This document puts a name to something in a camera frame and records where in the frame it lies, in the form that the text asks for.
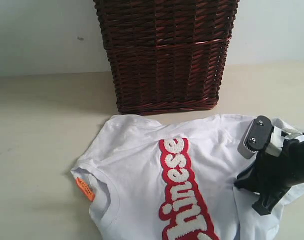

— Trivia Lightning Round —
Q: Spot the dark brown wicker basket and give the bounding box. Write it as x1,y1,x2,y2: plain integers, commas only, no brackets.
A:
95,0,238,115

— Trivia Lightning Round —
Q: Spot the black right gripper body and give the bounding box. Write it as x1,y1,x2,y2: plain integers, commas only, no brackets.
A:
234,138,304,208

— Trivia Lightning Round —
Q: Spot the white t-shirt with red lettering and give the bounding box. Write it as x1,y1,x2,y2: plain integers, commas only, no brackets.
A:
71,114,304,240

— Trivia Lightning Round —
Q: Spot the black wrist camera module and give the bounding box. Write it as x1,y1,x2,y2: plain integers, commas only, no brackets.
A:
237,115,273,159

